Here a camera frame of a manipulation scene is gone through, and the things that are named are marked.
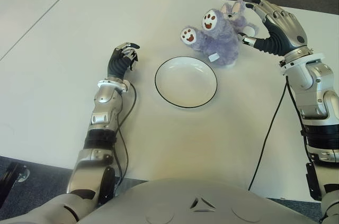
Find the right robot hand black silver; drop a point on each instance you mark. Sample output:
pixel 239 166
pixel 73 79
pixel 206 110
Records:
pixel 287 30

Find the purple plush bunny doll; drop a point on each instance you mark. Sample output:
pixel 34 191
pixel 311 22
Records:
pixel 219 41

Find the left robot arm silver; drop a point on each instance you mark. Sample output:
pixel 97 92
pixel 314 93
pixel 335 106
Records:
pixel 106 118

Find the white plate black rim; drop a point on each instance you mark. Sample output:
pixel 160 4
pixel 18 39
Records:
pixel 185 83

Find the grey robot torso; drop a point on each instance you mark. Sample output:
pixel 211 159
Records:
pixel 198 208

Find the black table leg with caster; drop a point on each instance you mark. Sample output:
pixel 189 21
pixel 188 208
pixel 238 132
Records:
pixel 10 175

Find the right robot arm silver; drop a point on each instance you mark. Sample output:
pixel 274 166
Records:
pixel 315 94

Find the left robot hand black silver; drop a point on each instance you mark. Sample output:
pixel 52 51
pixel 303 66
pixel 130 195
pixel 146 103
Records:
pixel 117 63

